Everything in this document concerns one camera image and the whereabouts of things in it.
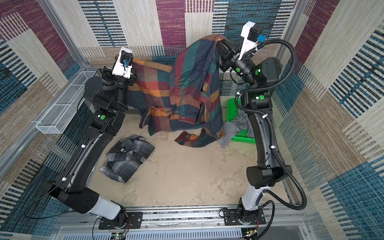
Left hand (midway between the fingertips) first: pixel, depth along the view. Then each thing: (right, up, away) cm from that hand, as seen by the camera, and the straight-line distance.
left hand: (115, 50), depth 52 cm
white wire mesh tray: (-37, -24, +18) cm, 48 cm away
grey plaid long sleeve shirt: (-13, -45, +38) cm, 60 cm away
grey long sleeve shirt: (+49, -29, +42) cm, 70 cm away
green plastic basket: (+57, -33, +45) cm, 80 cm away
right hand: (+34, +2, -4) cm, 34 cm away
